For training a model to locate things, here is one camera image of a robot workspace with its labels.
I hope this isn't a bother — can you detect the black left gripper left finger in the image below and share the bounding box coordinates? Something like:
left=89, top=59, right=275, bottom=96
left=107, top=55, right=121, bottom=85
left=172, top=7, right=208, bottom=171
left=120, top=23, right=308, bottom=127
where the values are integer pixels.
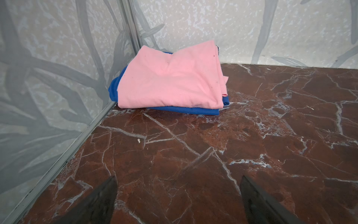
left=56, top=176, right=117, bottom=224

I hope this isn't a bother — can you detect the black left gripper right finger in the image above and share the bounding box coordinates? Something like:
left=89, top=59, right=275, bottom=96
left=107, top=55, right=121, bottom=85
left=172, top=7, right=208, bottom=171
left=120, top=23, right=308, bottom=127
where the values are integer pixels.
left=240, top=175, right=304, bottom=224

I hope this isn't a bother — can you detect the pink folded t-shirt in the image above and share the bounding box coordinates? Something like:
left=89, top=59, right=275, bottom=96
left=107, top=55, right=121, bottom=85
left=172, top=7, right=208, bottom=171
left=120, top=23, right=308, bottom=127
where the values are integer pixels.
left=117, top=40, right=229, bottom=110

